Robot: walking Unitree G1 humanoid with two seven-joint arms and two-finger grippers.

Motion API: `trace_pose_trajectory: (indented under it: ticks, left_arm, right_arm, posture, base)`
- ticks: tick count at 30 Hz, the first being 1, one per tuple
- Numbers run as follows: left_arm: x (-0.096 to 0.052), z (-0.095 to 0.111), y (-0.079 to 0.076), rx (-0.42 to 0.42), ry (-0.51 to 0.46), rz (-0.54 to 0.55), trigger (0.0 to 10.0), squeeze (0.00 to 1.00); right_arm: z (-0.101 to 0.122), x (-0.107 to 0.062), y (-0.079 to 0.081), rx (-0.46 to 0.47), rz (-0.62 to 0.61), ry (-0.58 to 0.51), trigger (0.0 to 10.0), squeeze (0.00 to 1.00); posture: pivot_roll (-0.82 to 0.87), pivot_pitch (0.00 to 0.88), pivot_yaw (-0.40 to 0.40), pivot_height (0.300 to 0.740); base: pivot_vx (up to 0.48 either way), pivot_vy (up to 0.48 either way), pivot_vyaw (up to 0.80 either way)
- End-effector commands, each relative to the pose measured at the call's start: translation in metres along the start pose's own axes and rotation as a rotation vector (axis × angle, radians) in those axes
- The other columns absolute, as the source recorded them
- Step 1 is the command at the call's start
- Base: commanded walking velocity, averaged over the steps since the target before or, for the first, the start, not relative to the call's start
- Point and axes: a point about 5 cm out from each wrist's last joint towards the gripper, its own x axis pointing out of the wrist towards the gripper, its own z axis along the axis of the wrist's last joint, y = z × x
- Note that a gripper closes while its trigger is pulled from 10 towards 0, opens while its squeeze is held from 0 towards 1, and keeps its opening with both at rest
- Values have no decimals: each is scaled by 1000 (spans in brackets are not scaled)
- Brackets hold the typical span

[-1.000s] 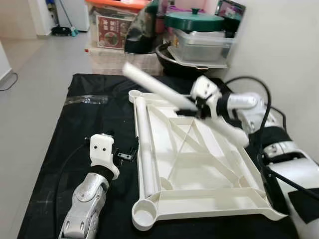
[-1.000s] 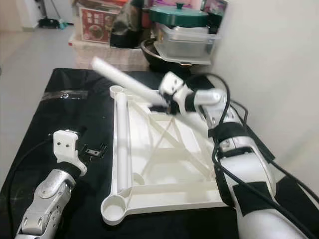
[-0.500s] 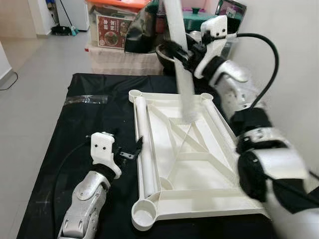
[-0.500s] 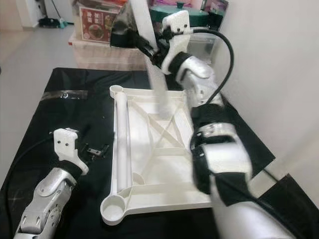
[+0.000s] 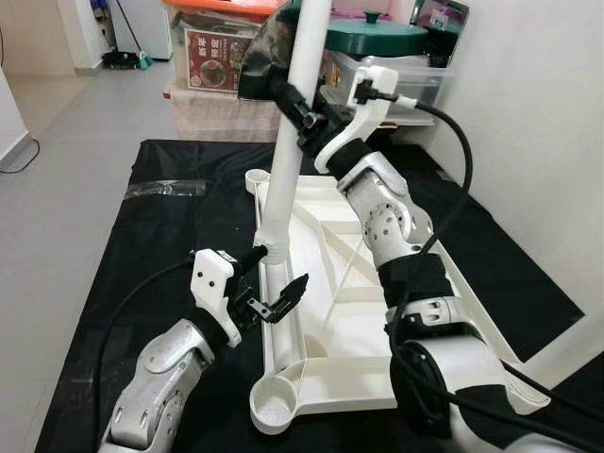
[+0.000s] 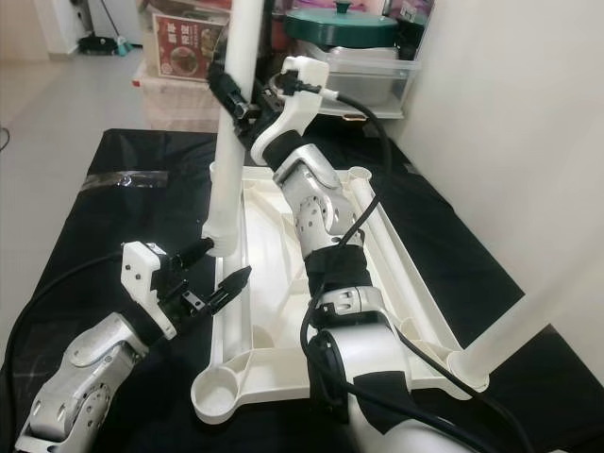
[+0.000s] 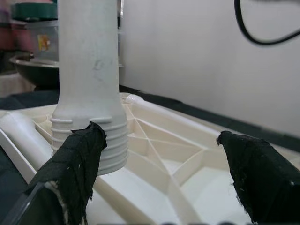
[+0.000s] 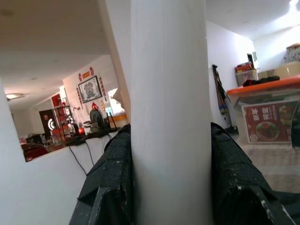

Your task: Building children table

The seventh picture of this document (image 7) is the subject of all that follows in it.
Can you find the beige cloth-covered bench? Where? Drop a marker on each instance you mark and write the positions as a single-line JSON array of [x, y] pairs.
[[11, 85]]

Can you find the black table cloth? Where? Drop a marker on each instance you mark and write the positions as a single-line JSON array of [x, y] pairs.
[[234, 117]]

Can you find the white plastic table leg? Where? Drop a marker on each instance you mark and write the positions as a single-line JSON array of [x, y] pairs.
[[164, 112], [21, 131], [89, 58]]

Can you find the black wok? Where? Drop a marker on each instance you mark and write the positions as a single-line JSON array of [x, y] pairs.
[[35, 75]]

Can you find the pink box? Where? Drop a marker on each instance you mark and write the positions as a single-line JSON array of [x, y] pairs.
[[5, 35]]

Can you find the dark picture frame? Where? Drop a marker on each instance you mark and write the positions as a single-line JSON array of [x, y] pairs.
[[120, 14]]

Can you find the white plastic table top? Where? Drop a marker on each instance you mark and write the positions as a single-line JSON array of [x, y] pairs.
[[199, 182]]

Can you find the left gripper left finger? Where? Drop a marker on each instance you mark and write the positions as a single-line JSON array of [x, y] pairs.
[[75, 159]]

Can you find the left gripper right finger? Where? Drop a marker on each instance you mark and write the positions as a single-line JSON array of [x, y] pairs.
[[262, 178]]

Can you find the clear plastic container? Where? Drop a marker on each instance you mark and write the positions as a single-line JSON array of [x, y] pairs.
[[28, 39]]

